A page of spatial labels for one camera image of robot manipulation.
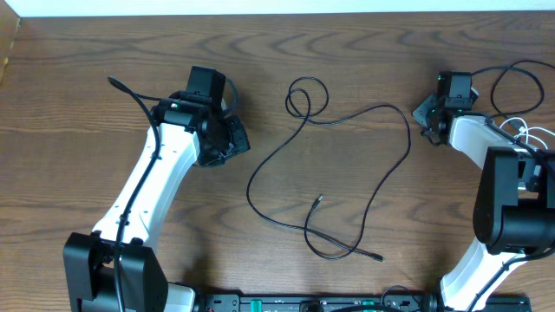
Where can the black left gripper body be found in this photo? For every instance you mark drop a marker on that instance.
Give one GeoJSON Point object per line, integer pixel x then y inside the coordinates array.
{"type": "Point", "coordinates": [237, 136]}

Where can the wooden side panel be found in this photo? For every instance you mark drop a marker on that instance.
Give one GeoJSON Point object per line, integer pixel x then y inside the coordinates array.
{"type": "Point", "coordinates": [9, 25]}

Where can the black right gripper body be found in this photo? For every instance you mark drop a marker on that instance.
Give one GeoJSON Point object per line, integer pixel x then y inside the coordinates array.
{"type": "Point", "coordinates": [424, 112]}

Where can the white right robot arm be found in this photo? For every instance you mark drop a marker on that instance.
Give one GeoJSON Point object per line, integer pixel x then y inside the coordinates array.
{"type": "Point", "coordinates": [513, 215]}

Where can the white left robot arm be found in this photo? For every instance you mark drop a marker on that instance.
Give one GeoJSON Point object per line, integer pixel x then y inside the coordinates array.
{"type": "Point", "coordinates": [115, 267]}

